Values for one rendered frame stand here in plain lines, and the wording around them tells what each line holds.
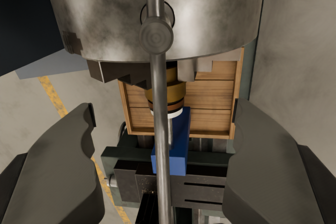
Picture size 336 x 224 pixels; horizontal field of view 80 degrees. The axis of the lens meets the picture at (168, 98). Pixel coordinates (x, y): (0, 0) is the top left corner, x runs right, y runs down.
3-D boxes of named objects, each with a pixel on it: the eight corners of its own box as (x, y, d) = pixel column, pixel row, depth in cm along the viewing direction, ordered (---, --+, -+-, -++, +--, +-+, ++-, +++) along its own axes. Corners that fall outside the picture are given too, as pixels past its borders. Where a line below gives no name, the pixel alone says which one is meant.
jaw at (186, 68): (174, 17, 32) (256, 14, 29) (180, 14, 36) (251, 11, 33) (177, 82, 37) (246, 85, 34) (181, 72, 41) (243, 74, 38)
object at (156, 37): (147, 4, 22) (136, 19, 12) (167, 4, 22) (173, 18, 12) (148, 26, 23) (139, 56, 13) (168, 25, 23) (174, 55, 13)
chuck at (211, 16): (88, -15, 46) (-26, -24, 18) (227, -25, 46) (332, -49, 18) (97, 26, 50) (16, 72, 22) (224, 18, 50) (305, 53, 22)
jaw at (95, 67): (136, 18, 34) (65, 30, 27) (156, 19, 31) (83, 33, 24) (143, 79, 39) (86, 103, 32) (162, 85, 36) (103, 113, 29)
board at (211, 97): (116, 46, 61) (111, 50, 57) (241, 43, 55) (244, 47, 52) (131, 127, 75) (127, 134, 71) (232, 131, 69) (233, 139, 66)
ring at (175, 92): (132, 72, 35) (139, 116, 39) (185, 71, 34) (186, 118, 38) (145, 56, 43) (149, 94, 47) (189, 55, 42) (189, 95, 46)
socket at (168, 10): (141, -1, 22) (139, 0, 19) (172, -2, 22) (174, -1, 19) (144, 31, 23) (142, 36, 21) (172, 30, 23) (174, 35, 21)
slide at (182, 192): (117, 159, 75) (113, 168, 71) (237, 167, 68) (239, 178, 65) (125, 191, 84) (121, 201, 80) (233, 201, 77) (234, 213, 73)
